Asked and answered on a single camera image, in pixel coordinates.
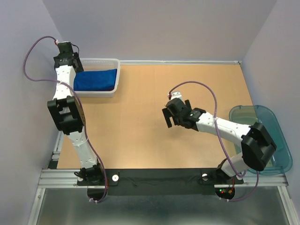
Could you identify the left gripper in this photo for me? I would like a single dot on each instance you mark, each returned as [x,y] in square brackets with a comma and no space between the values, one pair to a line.
[76,56]

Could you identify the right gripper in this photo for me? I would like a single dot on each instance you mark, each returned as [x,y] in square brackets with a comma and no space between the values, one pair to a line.
[168,114]

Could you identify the blue towel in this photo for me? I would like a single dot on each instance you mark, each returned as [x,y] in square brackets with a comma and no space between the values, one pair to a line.
[103,80]

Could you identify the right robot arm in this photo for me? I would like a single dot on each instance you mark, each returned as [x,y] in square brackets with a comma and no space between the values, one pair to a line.
[257,146]

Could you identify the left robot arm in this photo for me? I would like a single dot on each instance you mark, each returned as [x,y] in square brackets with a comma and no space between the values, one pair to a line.
[69,118]

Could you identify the white plastic mesh basket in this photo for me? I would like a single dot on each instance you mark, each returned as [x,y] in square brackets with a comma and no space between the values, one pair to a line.
[95,64]

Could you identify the teal translucent plastic bin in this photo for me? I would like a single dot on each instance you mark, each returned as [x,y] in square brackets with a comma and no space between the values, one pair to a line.
[282,160]

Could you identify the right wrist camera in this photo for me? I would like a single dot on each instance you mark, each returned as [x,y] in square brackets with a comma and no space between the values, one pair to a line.
[174,95]

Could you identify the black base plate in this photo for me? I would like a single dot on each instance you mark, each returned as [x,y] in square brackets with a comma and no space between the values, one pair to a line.
[135,182]

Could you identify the aluminium frame rail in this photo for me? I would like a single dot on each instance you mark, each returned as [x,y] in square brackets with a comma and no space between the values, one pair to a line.
[50,177]

